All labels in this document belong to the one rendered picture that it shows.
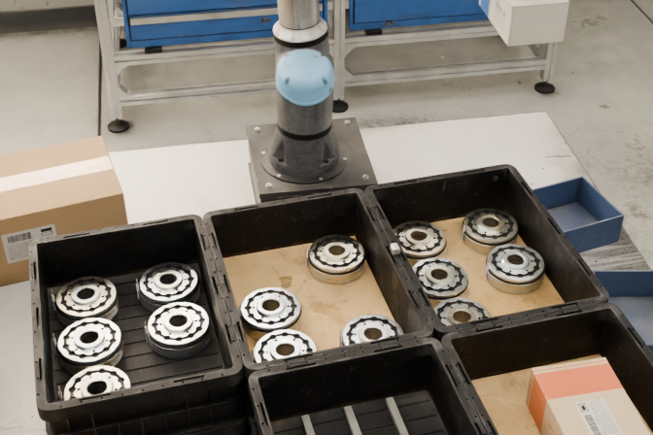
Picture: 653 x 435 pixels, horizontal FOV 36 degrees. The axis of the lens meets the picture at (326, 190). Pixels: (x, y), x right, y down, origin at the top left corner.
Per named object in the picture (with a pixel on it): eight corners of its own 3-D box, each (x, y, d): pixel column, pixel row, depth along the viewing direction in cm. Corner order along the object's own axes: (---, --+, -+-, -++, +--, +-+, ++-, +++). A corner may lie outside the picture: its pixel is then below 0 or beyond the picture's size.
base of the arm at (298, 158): (270, 136, 220) (270, 98, 214) (339, 138, 220) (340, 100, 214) (266, 178, 209) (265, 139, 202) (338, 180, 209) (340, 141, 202)
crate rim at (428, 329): (201, 222, 180) (200, 212, 178) (361, 196, 186) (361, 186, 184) (246, 383, 149) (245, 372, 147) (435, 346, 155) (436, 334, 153)
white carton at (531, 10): (478, 4, 220) (482, -35, 215) (531, 0, 222) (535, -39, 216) (507, 46, 204) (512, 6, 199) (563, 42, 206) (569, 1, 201)
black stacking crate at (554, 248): (361, 237, 192) (362, 189, 185) (504, 213, 198) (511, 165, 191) (432, 386, 161) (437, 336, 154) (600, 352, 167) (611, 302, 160)
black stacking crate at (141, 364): (40, 292, 179) (29, 243, 172) (204, 264, 185) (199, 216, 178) (51, 466, 148) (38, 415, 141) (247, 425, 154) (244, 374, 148)
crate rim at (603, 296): (361, 196, 186) (361, 186, 185) (510, 172, 192) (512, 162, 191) (436, 346, 155) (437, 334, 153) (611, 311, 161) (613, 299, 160)
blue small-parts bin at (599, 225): (577, 201, 219) (582, 175, 215) (618, 242, 208) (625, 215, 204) (498, 223, 213) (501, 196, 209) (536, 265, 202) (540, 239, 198)
